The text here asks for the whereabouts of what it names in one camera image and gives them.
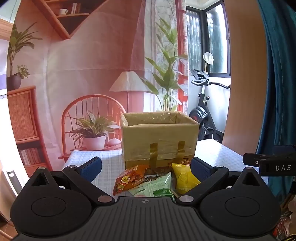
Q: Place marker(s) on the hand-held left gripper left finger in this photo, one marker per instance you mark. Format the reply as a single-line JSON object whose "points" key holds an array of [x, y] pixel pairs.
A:
{"points": [[91, 168]]}

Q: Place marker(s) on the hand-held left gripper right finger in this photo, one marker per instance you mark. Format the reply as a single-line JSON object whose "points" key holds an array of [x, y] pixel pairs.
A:
{"points": [[200, 169]]}

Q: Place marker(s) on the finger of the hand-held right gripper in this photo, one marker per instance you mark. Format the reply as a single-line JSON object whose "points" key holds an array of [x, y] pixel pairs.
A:
{"points": [[252, 159]]}

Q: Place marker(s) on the yellow snack packet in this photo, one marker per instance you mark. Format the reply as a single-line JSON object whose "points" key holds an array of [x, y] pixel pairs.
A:
{"points": [[183, 178]]}

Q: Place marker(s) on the plastic-lined cardboard box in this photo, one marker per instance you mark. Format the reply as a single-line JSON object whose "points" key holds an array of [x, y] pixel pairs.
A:
{"points": [[159, 136]]}

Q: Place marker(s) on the red-orange snack packet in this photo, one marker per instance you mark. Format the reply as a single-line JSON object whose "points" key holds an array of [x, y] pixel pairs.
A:
{"points": [[182, 161]]}

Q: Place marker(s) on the orange snack packet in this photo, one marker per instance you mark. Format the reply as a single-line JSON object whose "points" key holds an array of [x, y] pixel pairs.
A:
{"points": [[129, 179]]}

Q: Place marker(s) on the green snack packet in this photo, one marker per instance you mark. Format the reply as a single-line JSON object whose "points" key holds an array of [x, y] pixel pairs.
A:
{"points": [[157, 188]]}

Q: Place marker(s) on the black exercise bike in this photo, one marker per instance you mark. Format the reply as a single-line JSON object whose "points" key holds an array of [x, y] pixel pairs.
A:
{"points": [[201, 115]]}

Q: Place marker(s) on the colourful printed bag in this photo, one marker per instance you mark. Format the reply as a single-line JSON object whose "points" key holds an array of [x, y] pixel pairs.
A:
{"points": [[289, 222]]}

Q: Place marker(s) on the teal curtain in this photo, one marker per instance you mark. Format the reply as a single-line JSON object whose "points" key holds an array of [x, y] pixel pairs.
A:
{"points": [[282, 92]]}

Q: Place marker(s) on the wooden panel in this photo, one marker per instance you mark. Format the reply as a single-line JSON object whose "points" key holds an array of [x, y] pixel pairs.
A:
{"points": [[245, 81]]}

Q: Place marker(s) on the white appliance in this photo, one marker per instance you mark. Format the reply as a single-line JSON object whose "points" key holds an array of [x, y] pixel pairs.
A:
{"points": [[7, 139]]}

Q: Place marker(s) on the white cloth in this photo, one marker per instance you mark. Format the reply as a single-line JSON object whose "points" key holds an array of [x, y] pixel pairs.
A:
{"points": [[208, 58]]}

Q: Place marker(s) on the dark-framed window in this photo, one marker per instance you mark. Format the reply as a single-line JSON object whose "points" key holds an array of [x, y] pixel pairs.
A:
{"points": [[217, 46]]}

